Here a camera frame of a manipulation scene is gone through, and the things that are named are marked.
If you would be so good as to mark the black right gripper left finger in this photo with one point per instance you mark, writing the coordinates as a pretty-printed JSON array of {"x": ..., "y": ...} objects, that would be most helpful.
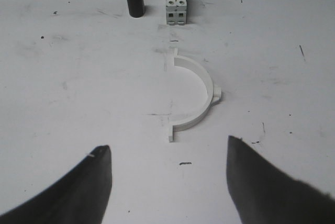
[{"x": 80, "y": 196}]

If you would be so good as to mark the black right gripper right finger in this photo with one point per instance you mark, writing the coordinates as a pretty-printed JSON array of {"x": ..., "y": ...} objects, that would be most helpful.
[{"x": 262, "y": 193}]

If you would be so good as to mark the white half pipe clamp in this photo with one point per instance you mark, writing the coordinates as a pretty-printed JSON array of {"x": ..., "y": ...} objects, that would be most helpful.
[{"x": 213, "y": 91}]

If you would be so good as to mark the dark brown cylindrical capacitor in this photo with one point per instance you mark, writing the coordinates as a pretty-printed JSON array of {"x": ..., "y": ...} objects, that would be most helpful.
[{"x": 136, "y": 8}]

